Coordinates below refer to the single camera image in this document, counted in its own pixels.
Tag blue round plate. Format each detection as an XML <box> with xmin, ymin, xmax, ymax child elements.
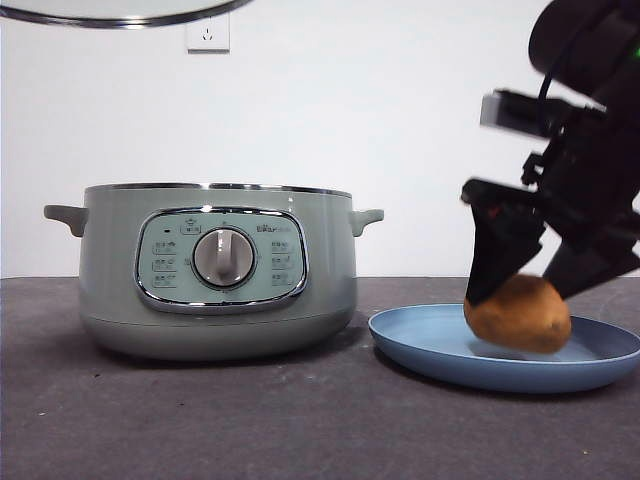
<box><xmin>368</xmin><ymin>303</ymin><xmax>640</xmax><ymax>394</ymax></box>

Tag brown potato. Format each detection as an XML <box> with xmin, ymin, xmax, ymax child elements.
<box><xmin>463</xmin><ymin>273</ymin><xmax>573</xmax><ymax>355</ymax></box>

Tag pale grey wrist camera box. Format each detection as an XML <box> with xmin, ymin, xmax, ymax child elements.
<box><xmin>479</xmin><ymin>89</ymin><xmax>607</xmax><ymax>140</ymax></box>

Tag white wall socket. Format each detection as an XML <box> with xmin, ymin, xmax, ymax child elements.
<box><xmin>187</xmin><ymin>12</ymin><xmax>232</xmax><ymax>54</ymax></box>

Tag green electric steamer pot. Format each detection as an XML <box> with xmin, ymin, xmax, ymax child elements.
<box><xmin>43</xmin><ymin>182</ymin><xmax>385</xmax><ymax>363</ymax></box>

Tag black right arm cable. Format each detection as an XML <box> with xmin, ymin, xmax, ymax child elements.
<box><xmin>536</xmin><ymin>24</ymin><xmax>596</xmax><ymax>132</ymax></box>

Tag glass lid with green knob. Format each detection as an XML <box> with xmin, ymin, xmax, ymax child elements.
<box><xmin>0</xmin><ymin>0</ymin><xmax>257</xmax><ymax>25</ymax></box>

